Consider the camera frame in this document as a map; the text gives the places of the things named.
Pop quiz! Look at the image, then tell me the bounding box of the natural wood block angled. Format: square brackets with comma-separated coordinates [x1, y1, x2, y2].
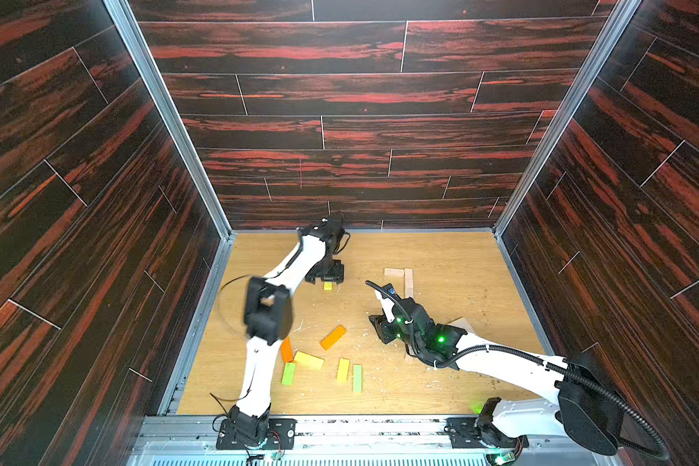
[449, 318, 474, 333]

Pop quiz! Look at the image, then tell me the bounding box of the natural wood block printed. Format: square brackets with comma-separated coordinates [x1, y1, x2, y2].
[384, 268, 405, 278]

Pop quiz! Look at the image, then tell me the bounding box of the natural wood block long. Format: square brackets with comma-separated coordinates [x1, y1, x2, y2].
[404, 268, 415, 298]

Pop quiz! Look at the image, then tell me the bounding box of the dark orange block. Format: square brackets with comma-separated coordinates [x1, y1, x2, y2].
[280, 337, 294, 363]

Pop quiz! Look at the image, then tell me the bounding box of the yellow block small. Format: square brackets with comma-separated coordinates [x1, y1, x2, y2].
[336, 358, 351, 384]

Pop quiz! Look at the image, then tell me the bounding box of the light green block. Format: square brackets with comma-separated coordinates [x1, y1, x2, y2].
[282, 362, 296, 386]
[353, 364, 363, 394]

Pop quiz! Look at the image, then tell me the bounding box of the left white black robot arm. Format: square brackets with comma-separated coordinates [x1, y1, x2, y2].
[216, 213, 349, 452]

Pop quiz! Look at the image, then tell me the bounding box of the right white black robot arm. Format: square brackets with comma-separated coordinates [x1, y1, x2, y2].
[367, 282, 670, 461]

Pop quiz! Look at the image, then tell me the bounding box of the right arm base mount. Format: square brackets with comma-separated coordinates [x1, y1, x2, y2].
[444, 416, 529, 450]

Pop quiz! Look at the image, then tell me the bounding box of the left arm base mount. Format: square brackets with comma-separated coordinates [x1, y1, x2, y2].
[216, 417, 297, 450]

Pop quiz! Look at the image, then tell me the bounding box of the front aluminium rail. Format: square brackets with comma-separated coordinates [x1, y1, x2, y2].
[129, 414, 624, 466]

